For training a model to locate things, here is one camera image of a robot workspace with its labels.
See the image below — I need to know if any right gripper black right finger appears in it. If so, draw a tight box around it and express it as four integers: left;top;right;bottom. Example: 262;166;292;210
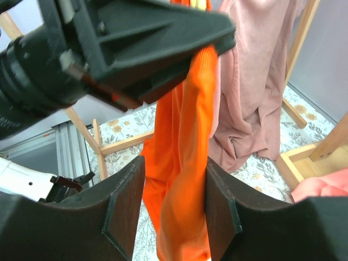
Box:
205;159;347;260

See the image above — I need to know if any yellow plastic hanger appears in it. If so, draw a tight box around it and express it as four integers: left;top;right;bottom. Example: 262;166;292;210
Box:
190;0;207;10

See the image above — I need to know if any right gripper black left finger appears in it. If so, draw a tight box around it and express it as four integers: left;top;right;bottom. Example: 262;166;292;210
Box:
1;156;145;260

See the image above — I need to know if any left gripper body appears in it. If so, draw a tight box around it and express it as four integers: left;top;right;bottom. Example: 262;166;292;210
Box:
1;1;236;139

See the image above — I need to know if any wooden rack with tray base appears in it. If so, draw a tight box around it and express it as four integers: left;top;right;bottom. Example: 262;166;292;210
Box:
275;115;347;190

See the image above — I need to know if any dusty pink hanging garment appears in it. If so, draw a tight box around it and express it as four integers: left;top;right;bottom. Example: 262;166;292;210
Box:
209;0;305;172

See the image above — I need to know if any wooden side clothes rack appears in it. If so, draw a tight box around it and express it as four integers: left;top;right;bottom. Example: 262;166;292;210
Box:
1;1;309;174

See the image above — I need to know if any orange t-shirt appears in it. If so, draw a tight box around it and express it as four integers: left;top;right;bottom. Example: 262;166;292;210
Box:
142;46;218;260

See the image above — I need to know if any salmon pink pleated garment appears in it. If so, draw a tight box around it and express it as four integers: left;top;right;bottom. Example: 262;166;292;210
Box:
291;168;348;202

